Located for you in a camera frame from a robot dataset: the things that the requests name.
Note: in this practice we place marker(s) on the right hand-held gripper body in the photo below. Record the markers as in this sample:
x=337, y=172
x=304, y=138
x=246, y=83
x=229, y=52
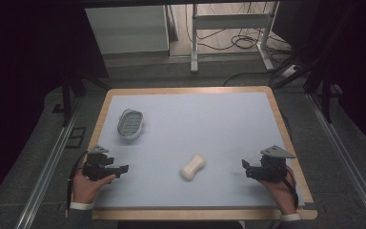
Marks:
x=271, y=167

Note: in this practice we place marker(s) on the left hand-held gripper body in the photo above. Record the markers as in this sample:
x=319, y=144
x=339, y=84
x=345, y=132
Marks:
x=94, y=165

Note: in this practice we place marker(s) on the person's left hand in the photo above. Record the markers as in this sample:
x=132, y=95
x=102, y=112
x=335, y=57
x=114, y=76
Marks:
x=87, y=189

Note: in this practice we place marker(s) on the person's right hand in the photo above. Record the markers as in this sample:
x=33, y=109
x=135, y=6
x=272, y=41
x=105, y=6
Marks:
x=281, y=194

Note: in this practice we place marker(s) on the black floor socket plate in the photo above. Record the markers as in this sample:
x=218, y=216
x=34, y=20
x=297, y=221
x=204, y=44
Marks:
x=76, y=136

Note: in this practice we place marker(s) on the grey oval soap dish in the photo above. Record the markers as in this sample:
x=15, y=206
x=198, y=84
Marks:
x=130, y=124

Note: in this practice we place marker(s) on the white soap bar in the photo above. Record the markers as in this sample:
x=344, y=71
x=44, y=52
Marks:
x=192, y=167

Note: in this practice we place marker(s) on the light blue table mat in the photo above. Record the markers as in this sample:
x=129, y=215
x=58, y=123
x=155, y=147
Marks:
x=203, y=127

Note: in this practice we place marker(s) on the black stand legs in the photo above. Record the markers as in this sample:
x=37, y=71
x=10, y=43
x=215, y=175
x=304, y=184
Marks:
x=66, y=98

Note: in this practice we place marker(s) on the wooden table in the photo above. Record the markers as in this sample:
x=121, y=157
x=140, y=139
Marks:
x=184, y=215

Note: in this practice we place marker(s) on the white power strip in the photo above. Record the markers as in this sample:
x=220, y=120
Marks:
x=288, y=71

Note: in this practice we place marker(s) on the black tripod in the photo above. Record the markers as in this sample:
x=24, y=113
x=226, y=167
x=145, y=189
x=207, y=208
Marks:
x=314, y=73

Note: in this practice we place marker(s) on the white cabinet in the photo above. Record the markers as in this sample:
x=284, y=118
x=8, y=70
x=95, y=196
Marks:
x=127, y=30

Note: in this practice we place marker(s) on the metal floor rail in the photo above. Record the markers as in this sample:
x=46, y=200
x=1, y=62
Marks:
x=346, y=159
x=49, y=165

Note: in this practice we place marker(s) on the white metal desk frame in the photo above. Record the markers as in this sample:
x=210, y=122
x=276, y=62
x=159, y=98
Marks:
x=194, y=38

